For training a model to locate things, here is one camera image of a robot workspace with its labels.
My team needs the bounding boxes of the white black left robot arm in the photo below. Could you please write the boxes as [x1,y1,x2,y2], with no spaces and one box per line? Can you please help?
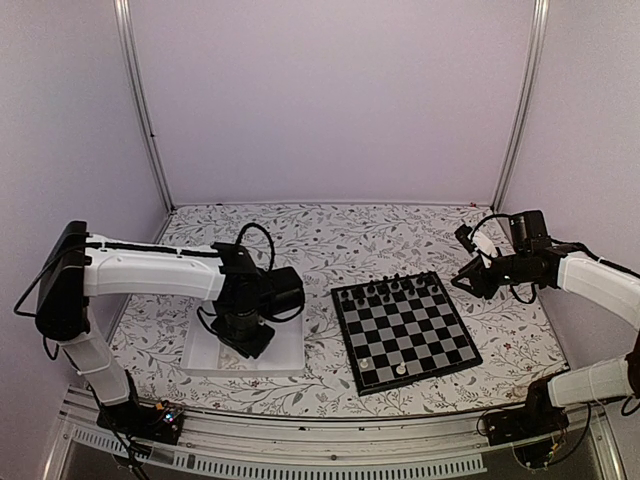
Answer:
[34,221,305,434]

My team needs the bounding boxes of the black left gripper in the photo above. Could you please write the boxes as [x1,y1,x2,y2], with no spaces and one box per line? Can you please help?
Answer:
[211,305,275,360]

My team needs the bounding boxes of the left aluminium frame post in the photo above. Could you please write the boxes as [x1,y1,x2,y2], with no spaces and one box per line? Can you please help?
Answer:
[113,0,176,214]

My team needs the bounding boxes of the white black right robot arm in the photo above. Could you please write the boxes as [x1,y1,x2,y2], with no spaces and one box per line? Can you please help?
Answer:
[451,210,639,436]

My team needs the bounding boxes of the right aluminium frame post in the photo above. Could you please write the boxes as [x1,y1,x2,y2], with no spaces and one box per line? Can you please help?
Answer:
[491,0,550,212]

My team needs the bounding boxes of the aluminium frame post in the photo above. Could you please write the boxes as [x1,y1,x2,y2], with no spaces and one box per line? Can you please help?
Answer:
[491,0,550,212]
[113,0,176,214]

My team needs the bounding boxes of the black white chessboard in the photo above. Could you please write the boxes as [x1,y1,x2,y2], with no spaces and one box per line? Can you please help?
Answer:
[331,271,483,396]

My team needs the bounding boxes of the aluminium front rail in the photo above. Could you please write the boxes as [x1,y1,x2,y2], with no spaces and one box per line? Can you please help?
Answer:
[44,387,639,479]

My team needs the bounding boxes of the floral patterned table mat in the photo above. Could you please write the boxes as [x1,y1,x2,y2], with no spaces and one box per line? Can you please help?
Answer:
[111,204,568,418]

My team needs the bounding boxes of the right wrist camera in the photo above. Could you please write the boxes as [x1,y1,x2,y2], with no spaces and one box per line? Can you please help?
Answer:
[454,224,499,260]

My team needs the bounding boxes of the white plastic tray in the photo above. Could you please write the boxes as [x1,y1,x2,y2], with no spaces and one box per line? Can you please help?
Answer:
[180,301,305,378]

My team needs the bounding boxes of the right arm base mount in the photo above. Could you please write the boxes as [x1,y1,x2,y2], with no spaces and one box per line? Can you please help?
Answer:
[476,396,569,470]

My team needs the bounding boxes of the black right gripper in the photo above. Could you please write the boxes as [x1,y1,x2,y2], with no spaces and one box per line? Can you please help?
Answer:
[452,252,531,300]

